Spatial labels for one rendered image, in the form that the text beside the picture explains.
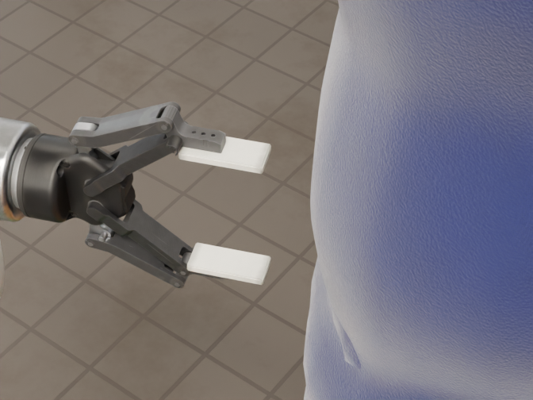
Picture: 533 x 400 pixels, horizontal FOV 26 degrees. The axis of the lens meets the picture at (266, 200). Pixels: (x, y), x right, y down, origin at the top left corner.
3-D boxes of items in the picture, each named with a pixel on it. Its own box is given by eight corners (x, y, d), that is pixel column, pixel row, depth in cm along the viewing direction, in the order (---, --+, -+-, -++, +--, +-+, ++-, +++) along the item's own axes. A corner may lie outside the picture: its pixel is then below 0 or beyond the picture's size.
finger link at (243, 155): (189, 136, 95) (189, 128, 95) (271, 150, 94) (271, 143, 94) (178, 159, 93) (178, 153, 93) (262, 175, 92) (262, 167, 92)
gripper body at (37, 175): (40, 109, 101) (140, 127, 99) (52, 179, 107) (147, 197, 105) (5, 167, 96) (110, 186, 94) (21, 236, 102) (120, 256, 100)
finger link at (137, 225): (92, 204, 99) (83, 211, 100) (189, 279, 103) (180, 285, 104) (108, 174, 102) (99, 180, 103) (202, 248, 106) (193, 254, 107)
